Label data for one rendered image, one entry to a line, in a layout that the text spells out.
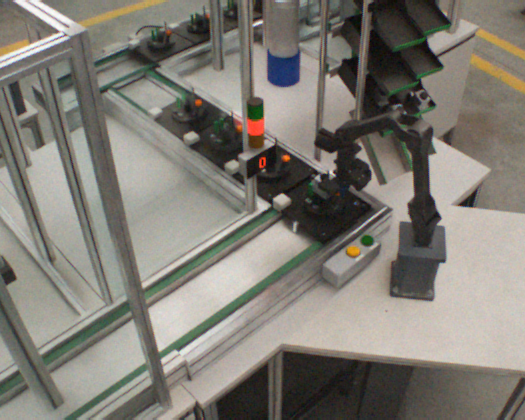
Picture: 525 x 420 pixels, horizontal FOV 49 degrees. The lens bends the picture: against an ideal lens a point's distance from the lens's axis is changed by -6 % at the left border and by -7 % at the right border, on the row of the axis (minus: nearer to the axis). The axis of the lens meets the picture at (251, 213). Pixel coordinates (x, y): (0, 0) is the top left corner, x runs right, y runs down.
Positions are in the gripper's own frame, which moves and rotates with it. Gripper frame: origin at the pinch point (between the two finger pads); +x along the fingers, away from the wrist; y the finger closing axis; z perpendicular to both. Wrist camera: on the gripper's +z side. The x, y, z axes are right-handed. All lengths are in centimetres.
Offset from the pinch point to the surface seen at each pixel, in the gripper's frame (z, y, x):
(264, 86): -90, 48, 21
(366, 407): 29, -6, 97
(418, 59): -6, 43, -29
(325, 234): 2.0, -9.8, 12.3
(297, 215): -10.4, -10.2, 12.0
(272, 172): -30.4, -2.8, 9.6
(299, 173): -25.2, 5.5, 11.8
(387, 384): 33, -3, 77
